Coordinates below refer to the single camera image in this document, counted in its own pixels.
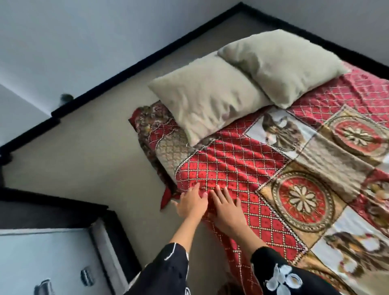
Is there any black floral blouse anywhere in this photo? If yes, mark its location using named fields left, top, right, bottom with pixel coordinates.
left=124, top=242, right=341, bottom=295

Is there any white wardrobe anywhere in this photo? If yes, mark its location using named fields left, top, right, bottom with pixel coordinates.
left=0, top=188, right=143, bottom=295

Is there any chrome drawer handle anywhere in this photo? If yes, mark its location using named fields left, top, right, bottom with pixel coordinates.
left=34, top=279, right=55, bottom=295

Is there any person's left hand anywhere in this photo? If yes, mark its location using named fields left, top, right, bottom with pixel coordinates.
left=171, top=183, right=209, bottom=224

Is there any person's right hand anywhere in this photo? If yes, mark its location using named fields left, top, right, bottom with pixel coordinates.
left=208, top=186, right=248, bottom=235

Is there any red patterned bedsheet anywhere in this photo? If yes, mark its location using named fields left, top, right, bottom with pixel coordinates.
left=128, top=60, right=389, bottom=295

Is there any beige pillow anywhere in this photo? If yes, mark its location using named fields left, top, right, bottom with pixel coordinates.
left=217, top=29, right=350, bottom=109
left=148, top=51, right=273, bottom=147

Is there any person's left forearm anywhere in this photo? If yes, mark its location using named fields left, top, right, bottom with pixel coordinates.
left=169, top=217, right=203, bottom=253

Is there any black wardrobe handle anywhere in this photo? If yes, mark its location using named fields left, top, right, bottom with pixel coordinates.
left=80, top=267, right=95, bottom=287

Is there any person's right forearm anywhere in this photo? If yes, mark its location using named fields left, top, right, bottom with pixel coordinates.
left=231, top=224, right=268, bottom=261

